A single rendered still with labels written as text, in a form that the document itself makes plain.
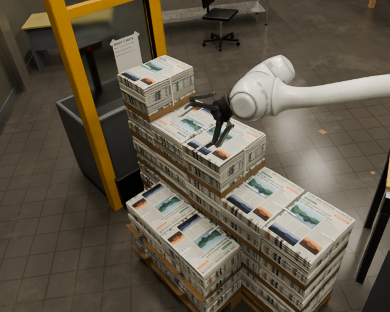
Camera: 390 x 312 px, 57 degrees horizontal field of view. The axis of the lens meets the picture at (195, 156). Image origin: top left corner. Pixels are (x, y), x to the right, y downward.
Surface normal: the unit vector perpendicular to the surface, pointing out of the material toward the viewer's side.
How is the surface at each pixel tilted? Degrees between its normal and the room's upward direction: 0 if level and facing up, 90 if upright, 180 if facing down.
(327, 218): 1
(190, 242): 1
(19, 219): 0
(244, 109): 79
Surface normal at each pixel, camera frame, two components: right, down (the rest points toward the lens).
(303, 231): -0.06, -0.78
